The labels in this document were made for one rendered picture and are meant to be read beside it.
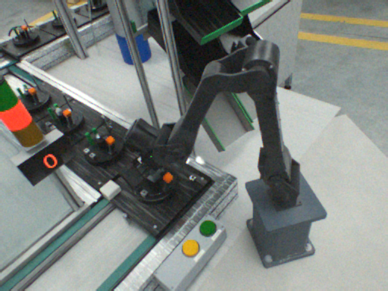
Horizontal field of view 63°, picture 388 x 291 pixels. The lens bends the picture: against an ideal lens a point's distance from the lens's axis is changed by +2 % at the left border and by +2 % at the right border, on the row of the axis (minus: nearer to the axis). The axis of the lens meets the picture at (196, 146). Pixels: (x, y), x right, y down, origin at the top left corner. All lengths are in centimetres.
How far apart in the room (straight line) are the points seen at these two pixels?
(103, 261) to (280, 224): 49
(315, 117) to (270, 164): 67
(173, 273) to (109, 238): 24
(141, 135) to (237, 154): 53
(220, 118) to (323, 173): 39
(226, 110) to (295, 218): 43
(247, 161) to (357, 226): 39
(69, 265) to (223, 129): 59
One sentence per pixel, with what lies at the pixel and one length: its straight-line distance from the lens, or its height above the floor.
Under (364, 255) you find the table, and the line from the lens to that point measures 99.
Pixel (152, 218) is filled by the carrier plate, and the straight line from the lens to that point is 90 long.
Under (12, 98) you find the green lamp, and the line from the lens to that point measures 73.
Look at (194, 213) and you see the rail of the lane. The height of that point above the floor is 96.
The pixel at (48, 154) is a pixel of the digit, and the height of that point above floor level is 122.
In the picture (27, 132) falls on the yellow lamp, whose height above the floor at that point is 130.
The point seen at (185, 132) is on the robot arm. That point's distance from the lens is 64.
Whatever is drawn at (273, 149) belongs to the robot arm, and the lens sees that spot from 64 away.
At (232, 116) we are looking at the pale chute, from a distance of 103.
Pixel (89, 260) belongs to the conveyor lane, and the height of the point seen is 92.
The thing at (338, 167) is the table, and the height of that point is 86.
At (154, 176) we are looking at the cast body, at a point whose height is 105.
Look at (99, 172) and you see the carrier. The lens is 106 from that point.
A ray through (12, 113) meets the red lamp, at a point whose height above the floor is 135.
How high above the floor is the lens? 171
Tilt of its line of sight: 45 degrees down
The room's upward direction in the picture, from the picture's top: 10 degrees counter-clockwise
